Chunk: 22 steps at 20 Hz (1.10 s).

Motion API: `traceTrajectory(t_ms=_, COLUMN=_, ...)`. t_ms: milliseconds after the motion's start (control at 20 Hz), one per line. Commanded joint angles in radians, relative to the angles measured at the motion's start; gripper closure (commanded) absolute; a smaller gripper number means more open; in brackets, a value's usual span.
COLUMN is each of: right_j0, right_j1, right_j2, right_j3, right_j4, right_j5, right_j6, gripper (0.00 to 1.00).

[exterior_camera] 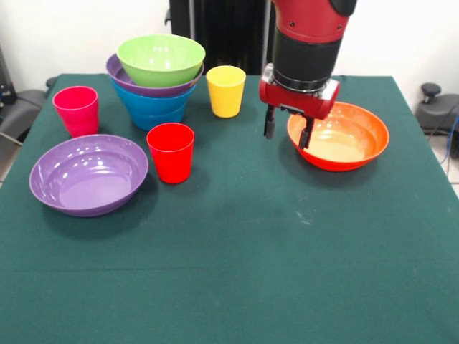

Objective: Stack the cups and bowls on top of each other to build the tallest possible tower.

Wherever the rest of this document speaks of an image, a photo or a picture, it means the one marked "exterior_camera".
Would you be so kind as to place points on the yellow plastic cup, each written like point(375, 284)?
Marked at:
point(226, 100)

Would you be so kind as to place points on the large blue plastic bowl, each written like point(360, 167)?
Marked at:
point(154, 105)

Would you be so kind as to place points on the small teal plastic bowl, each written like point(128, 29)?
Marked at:
point(157, 123)

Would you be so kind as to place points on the red plastic cup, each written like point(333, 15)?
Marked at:
point(171, 161)

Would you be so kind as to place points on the dark green tablecloth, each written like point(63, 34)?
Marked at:
point(251, 233)

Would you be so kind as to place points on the pink plastic cup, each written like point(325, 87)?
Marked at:
point(77, 114)

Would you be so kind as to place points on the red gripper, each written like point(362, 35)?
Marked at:
point(297, 100)

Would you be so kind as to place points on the grey equipment base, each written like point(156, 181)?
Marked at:
point(21, 107)

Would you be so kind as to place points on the green plastic bowl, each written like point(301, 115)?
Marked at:
point(161, 61)

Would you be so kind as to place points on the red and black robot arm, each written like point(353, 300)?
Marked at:
point(308, 46)

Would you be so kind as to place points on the purple plastic bowl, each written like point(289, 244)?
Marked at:
point(116, 75)
point(89, 179)

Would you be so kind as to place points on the orange plastic bowl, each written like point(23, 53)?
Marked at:
point(358, 143)

